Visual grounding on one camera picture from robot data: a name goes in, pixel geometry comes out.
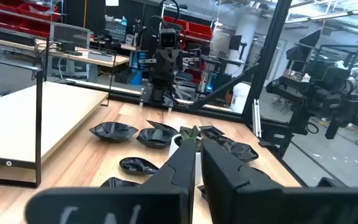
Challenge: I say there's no black teardrop mini plate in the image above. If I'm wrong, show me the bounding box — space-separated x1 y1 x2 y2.
119 157 160 176
99 177 142 189
146 119 179 135

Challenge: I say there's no black square mini plate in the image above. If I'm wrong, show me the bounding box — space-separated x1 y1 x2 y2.
199 125 226 140
196 184 209 202

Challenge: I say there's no wooden shelf with black frame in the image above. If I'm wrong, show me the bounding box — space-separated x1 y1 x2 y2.
0 55 110 189

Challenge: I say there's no black aluminium rig frame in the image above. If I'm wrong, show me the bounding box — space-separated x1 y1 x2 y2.
62 0 310 189

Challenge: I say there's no white cylindrical plant pot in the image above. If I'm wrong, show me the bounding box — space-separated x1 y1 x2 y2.
168 133 203 187

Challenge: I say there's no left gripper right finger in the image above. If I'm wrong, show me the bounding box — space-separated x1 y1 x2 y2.
201 138 358 224

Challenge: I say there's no blue bin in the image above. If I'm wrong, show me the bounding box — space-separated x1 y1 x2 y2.
131 70 144 86

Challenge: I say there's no green succulent plant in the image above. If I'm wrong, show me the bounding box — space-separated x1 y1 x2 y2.
178 125 202 153

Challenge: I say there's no silver frame bracket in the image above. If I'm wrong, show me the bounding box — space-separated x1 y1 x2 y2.
252 98 262 138

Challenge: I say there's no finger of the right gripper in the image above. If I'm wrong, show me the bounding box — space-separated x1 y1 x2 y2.
167 49 202 91
137 51 168 91

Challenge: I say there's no red bin rack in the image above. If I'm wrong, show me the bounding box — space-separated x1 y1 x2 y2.
0 0 62 38

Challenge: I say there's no light wooden workbench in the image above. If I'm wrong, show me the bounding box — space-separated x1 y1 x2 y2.
0 34 130 68

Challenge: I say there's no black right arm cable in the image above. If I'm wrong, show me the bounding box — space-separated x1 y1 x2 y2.
149 0 186 43

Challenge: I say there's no white bucket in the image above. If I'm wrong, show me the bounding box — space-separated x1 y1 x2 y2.
230 82 251 114

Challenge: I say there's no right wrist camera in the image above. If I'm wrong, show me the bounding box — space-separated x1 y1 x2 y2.
159 28 177 49

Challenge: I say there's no grey computer monitor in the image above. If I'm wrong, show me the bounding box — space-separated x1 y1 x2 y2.
48 22 91 54

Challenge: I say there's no red storage bin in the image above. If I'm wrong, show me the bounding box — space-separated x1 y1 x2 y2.
163 15 213 41

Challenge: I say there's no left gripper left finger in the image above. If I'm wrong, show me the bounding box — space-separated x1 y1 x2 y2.
25 138 197 224

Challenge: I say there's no grey keyboard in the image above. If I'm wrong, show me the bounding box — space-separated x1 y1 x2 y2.
87 51 114 62

